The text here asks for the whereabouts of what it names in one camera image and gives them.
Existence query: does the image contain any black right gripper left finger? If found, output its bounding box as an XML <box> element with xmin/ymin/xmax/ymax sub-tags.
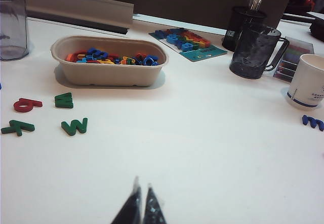
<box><xmin>110</xmin><ymin>175</ymin><xmax>142</xmax><ymax>224</ymax></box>

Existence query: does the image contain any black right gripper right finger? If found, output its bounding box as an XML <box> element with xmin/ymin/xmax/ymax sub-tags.
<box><xmin>143</xmin><ymin>183</ymin><xmax>168</xmax><ymax>224</ymax></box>

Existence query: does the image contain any green letter w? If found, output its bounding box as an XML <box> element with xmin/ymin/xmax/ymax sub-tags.
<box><xmin>54</xmin><ymin>92</ymin><xmax>74</xmax><ymax>109</ymax></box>
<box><xmin>61</xmin><ymin>117</ymin><xmax>89</xmax><ymax>137</ymax></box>

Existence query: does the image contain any green letter k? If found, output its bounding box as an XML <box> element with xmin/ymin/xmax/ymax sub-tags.
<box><xmin>1</xmin><ymin>119</ymin><xmax>35</xmax><ymax>137</ymax></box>

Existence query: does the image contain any red letter b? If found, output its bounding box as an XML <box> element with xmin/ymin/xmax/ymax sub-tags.
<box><xmin>14</xmin><ymin>97</ymin><xmax>44</xmax><ymax>113</ymax></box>

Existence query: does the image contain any teal letter puzzle card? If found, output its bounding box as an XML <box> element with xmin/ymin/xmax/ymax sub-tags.
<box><xmin>148</xmin><ymin>27</ymin><xmax>228</xmax><ymax>62</ymax></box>

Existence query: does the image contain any blue letter m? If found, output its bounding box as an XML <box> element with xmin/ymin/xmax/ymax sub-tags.
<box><xmin>302</xmin><ymin>114</ymin><xmax>324</xmax><ymax>131</ymax></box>

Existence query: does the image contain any white paper cup blue stripe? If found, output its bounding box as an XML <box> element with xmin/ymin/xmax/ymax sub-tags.
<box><xmin>287</xmin><ymin>54</ymin><xmax>324</xmax><ymax>111</ymax></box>

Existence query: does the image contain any beige pulp tray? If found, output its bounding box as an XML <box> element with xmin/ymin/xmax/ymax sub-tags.
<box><xmin>50</xmin><ymin>35</ymin><xmax>170</xmax><ymax>87</ymax></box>

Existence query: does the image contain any dark smoky plastic pitcher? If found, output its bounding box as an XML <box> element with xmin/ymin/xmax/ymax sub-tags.
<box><xmin>229</xmin><ymin>22</ymin><xmax>290</xmax><ymax>80</ymax></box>

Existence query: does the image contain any black mesh pen holder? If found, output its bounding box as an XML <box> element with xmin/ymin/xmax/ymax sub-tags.
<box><xmin>222</xmin><ymin>6</ymin><xmax>268</xmax><ymax>53</ymax></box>

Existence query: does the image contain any clear box of coloured sheets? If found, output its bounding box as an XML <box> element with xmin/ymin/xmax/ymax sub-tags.
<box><xmin>272</xmin><ymin>36</ymin><xmax>315</xmax><ymax>83</ymax></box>

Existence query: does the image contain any black rectangular object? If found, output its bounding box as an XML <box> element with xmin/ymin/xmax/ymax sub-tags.
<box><xmin>309</xmin><ymin>11</ymin><xmax>324</xmax><ymax>41</ymax></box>

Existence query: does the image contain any beige cable tray flap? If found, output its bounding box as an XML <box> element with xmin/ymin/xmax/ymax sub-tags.
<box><xmin>0</xmin><ymin>0</ymin><xmax>134</xmax><ymax>29</ymax></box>

